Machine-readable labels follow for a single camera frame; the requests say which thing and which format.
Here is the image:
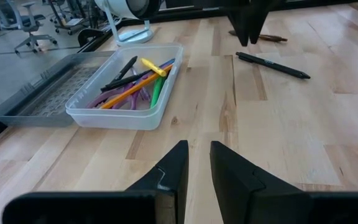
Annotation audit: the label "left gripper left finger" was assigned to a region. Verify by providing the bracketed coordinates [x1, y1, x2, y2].
[125, 139, 190, 224]

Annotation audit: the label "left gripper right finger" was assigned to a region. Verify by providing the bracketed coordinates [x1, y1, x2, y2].
[209, 140, 311, 224]

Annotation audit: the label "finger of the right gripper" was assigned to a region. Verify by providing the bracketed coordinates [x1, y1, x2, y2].
[249, 0, 280, 45]
[226, 0, 252, 47]

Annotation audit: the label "dark brown pen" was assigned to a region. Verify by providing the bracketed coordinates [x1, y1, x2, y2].
[228, 29, 288, 43]

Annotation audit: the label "long black printed pen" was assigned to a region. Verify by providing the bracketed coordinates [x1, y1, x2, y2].
[235, 51, 311, 80]

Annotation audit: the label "light purple pen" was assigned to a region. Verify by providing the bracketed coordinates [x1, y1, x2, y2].
[131, 67, 151, 102]

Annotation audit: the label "teal blue pen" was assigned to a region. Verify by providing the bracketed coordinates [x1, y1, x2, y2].
[158, 58, 177, 70]

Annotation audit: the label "yellow highlighter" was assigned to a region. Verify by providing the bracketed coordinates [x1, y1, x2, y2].
[140, 57, 168, 78]

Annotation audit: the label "purple scissors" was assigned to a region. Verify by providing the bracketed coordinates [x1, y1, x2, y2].
[86, 82, 150, 111]

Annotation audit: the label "clear plastic supply box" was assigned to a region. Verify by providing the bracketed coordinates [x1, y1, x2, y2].
[65, 42, 185, 131]

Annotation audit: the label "clear textured box lid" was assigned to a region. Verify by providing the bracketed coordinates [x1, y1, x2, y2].
[0, 50, 116, 128]

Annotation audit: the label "grey office chair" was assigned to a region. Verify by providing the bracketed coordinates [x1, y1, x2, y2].
[0, 1, 58, 57]

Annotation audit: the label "black frame bracket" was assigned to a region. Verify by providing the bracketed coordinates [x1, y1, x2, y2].
[77, 28, 106, 48]

